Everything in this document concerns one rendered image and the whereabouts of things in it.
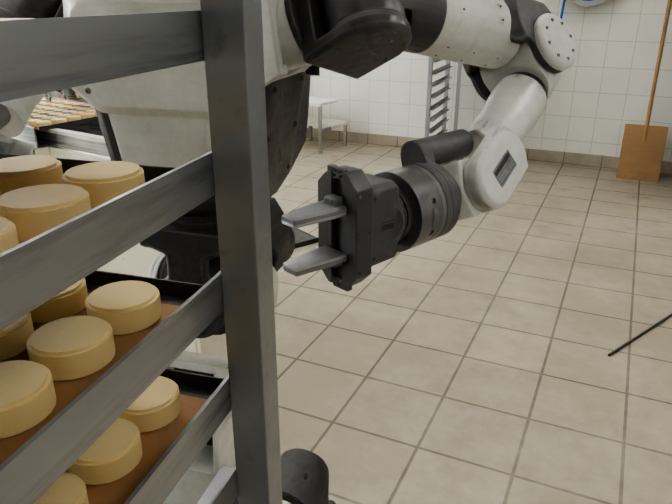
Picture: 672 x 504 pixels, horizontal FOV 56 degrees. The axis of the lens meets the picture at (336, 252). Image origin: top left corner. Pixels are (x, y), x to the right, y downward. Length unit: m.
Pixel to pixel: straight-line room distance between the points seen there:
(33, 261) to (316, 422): 1.94
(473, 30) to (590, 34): 4.78
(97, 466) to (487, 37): 0.65
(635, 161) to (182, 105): 4.87
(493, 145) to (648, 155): 4.71
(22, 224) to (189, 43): 0.14
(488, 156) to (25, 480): 0.56
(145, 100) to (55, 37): 0.46
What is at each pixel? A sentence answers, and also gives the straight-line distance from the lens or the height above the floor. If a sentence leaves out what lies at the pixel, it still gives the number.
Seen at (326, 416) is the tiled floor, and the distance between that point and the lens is 2.23.
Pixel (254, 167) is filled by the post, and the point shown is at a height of 1.24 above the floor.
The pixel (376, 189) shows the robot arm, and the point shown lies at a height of 1.17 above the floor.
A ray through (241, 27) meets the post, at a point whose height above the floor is 1.33.
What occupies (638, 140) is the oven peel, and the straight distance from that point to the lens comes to 5.42.
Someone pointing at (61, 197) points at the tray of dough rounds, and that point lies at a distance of 0.38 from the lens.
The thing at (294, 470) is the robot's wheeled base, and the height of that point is 0.36.
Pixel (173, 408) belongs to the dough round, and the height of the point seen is 1.05.
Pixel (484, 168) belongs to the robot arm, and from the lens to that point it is 0.71.
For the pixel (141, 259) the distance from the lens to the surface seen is 2.25.
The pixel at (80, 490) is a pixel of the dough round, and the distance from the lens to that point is 0.44.
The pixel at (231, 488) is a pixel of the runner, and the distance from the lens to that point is 0.57.
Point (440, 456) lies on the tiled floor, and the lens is 2.10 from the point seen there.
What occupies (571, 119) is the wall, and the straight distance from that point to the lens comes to 5.68.
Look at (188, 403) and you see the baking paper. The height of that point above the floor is 1.04.
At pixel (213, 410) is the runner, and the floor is 1.06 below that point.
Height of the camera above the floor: 1.35
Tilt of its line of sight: 22 degrees down
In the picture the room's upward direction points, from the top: straight up
